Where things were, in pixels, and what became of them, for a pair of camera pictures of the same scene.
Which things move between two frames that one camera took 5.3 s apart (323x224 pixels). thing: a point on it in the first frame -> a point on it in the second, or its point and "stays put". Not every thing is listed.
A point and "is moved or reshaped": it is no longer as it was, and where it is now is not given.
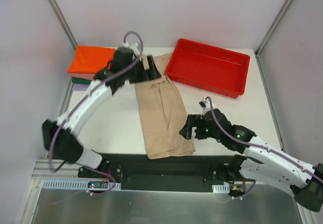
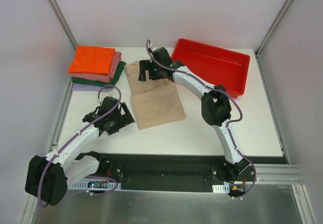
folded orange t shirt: x=91 y=59 stays put
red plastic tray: x=221 y=69 stays put
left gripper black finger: x=153 y=73 -> x=128 y=114
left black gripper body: x=145 y=70 -> x=123 y=118
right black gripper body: x=196 y=127 -> x=145 y=69
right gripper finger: x=186 y=131 -> x=144 y=65
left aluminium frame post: x=57 y=12 stays put
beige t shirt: x=162 y=114 is moved or reshaped
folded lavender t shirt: x=79 y=87 stays put
